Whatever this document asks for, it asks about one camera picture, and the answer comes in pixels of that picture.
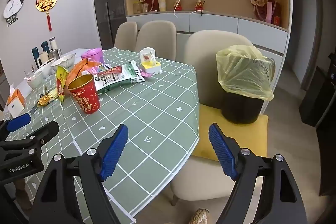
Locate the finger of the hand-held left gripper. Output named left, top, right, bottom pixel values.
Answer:
left=0, top=113, right=32, bottom=140
left=0, top=120, right=60, bottom=153

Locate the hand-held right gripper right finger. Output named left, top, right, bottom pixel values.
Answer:
left=208, top=123, right=309, bottom=224

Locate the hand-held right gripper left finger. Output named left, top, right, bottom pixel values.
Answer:
left=28, top=124, right=129, bottom=224

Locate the gold foil wrapper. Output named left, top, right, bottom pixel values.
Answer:
left=37, top=90, right=59, bottom=108

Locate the black trash bin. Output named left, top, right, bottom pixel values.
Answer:
left=220, top=85, right=264, bottom=125

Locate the yellow snack bag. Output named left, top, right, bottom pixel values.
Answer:
left=56, top=65, right=70, bottom=102

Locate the red snack packet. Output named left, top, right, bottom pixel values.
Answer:
left=68, top=74, right=101, bottom=115

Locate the green white food packet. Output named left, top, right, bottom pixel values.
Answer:
left=93, top=60, right=146, bottom=95

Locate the orange snack bag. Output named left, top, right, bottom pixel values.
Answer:
left=65, top=59, right=104, bottom=88

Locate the pink colourful packet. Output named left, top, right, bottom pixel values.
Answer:
left=91, top=64, right=116, bottom=75

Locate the pink plastic wrapper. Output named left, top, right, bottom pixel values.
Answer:
left=139, top=68, right=153, bottom=79

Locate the person's left hand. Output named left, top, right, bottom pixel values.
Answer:
left=14, top=178, right=33, bottom=211

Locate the orange white tissue box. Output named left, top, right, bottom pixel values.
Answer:
left=7, top=84, right=25, bottom=119

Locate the yellow cushion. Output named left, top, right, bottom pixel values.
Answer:
left=193, top=105, right=269, bottom=163

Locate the pale green bowl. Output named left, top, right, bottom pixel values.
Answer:
left=26, top=71, right=44, bottom=89

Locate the white bowl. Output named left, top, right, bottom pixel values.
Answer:
left=39, top=61, right=57, bottom=79

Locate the large flower-patterned bowl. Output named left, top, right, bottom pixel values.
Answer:
left=51, top=53, right=76, bottom=69

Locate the glass steel teapot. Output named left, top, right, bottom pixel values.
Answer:
left=47, top=49, right=62, bottom=60

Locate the pink toy box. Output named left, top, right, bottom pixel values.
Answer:
left=81, top=47, right=103, bottom=62

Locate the yellow white snack packet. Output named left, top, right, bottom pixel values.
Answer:
left=139, top=47, right=162, bottom=75

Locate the beige dining chair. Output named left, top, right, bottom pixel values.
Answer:
left=135, top=21, right=177, bottom=62
left=170, top=30, right=285, bottom=207
left=114, top=21, right=137, bottom=50

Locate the black appliance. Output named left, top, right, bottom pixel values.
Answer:
left=298, top=52, right=336, bottom=127

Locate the white sideboard cabinet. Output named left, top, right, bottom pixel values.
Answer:
left=126, top=11, right=289, bottom=56

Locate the tall pink box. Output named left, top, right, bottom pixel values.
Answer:
left=266, top=2, right=273, bottom=24

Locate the dried flower bouquet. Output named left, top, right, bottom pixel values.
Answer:
left=249, top=0, right=281, bottom=24

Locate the flower bouquet in red bag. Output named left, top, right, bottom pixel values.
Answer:
left=139, top=0, right=158, bottom=13

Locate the woven rope object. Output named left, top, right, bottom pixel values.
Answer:
left=188, top=208, right=210, bottom=224

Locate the panda wall clock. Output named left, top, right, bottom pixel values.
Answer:
left=3, top=0, right=25, bottom=28

